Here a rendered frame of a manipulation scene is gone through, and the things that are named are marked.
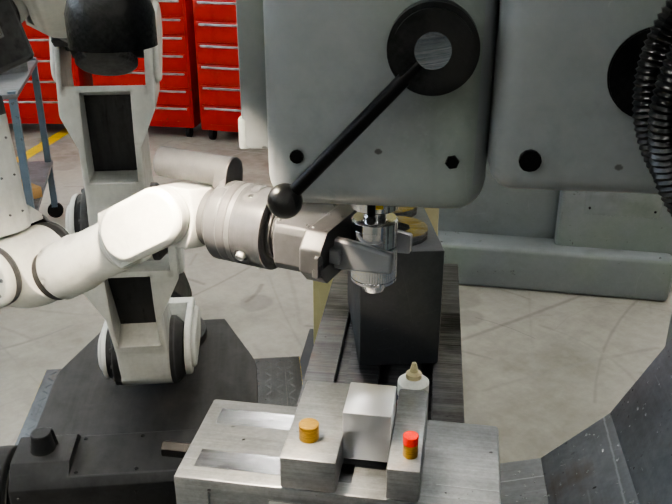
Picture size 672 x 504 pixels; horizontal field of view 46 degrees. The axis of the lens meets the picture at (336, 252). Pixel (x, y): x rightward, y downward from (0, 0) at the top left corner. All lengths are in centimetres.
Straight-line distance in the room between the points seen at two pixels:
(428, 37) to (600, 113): 15
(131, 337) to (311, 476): 86
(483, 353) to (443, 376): 188
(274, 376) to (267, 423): 118
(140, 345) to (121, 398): 21
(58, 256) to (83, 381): 93
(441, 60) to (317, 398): 47
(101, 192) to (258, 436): 64
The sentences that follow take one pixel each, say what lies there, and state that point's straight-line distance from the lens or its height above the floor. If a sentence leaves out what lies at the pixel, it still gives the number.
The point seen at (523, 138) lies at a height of 139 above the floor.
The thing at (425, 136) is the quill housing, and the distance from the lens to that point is 67.
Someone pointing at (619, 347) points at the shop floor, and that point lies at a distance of 324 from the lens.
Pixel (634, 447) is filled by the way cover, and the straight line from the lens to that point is 104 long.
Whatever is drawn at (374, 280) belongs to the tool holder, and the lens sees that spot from 80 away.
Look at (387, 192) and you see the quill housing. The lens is 68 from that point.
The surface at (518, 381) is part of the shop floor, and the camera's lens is 293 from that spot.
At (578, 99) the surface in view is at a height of 142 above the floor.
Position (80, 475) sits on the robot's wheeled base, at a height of 59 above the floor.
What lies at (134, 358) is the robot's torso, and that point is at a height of 71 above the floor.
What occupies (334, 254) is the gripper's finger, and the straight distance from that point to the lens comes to 79.
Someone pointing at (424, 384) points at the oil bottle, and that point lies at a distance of 102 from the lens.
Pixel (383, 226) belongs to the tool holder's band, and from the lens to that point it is 78.
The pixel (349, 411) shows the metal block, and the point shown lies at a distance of 87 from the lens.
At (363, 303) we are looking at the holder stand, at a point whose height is 102.
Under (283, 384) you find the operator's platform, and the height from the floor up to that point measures 40.
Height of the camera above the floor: 156
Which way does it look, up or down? 24 degrees down
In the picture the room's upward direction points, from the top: straight up
